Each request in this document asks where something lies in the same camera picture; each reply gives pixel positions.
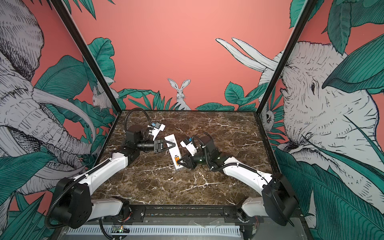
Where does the black frame post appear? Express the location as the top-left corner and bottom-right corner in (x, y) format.
(51, 0), (122, 114)
(256, 0), (318, 117)

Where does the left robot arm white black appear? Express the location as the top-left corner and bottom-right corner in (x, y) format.
(45, 125), (176, 229)

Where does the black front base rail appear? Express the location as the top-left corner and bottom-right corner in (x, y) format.
(89, 204), (304, 225)

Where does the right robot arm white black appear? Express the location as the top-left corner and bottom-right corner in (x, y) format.
(177, 135), (299, 226)

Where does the left black frame post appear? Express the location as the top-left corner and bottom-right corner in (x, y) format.
(51, 0), (122, 114)

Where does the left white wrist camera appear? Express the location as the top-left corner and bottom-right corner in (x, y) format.
(149, 123), (166, 141)

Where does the left black camera cable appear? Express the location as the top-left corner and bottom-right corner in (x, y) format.
(124, 107), (153, 133)

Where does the right black frame post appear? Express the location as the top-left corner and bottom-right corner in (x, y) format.
(256, 0), (318, 117)

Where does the white remote control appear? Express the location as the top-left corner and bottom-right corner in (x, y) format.
(165, 134), (183, 171)

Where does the white slotted cable duct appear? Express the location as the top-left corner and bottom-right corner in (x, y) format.
(65, 224), (241, 237)

